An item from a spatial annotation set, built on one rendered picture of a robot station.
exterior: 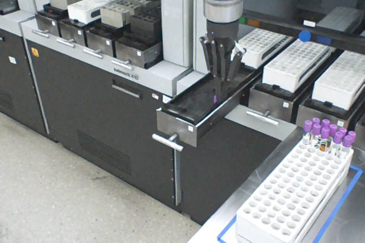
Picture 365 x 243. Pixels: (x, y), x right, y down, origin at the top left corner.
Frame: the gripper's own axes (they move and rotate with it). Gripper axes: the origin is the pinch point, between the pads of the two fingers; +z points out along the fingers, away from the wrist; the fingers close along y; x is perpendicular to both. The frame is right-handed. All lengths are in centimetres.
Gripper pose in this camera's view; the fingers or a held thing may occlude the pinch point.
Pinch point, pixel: (221, 87)
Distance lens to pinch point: 106.9
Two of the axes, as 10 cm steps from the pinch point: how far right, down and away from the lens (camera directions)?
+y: -7.4, -3.9, 5.4
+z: 0.5, 7.8, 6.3
